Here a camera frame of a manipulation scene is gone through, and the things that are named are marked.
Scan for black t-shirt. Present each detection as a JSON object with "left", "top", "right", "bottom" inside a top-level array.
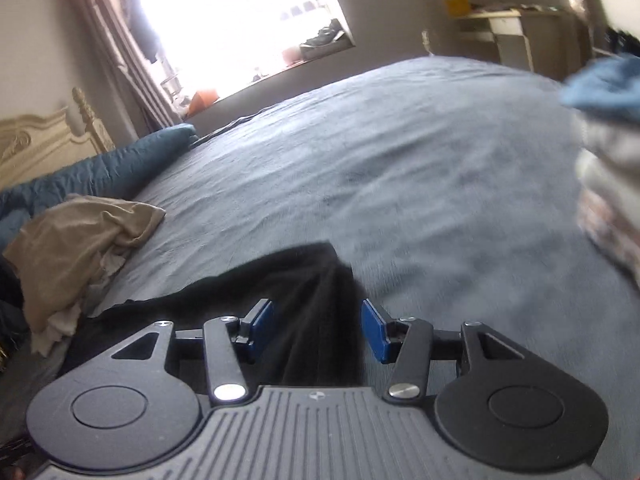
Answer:
[{"left": 60, "top": 242, "right": 364, "bottom": 387}]

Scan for beige clothes pile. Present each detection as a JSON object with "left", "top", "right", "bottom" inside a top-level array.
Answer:
[{"left": 2, "top": 195, "right": 166, "bottom": 356}]

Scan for clothes on window sill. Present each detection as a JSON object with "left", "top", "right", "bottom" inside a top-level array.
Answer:
[{"left": 299, "top": 18, "right": 352, "bottom": 61}]

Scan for folded clothes stack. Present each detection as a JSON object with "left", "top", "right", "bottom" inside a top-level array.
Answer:
[{"left": 560, "top": 55, "right": 639, "bottom": 280}]

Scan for dark clothes hanging by window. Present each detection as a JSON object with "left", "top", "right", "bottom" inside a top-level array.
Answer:
[{"left": 120, "top": 0, "right": 160, "bottom": 64}]

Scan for grey bed blanket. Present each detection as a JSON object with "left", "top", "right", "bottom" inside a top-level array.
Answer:
[{"left": 0, "top": 55, "right": 640, "bottom": 478}]

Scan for blue duvet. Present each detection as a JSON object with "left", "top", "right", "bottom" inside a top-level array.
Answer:
[{"left": 1, "top": 124, "right": 196, "bottom": 247}]

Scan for orange item on sill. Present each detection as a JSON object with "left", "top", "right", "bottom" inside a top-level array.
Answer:
[{"left": 188, "top": 90, "right": 219, "bottom": 117}]

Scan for grey curtain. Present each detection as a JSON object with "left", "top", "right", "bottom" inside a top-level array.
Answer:
[{"left": 74, "top": 0, "right": 181, "bottom": 130}]

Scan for cream carved headboard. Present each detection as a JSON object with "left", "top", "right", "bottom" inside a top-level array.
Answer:
[{"left": 0, "top": 87, "right": 115, "bottom": 190}]

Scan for white low cabinet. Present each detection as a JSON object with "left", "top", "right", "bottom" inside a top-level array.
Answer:
[{"left": 454, "top": 8, "right": 590, "bottom": 81}]

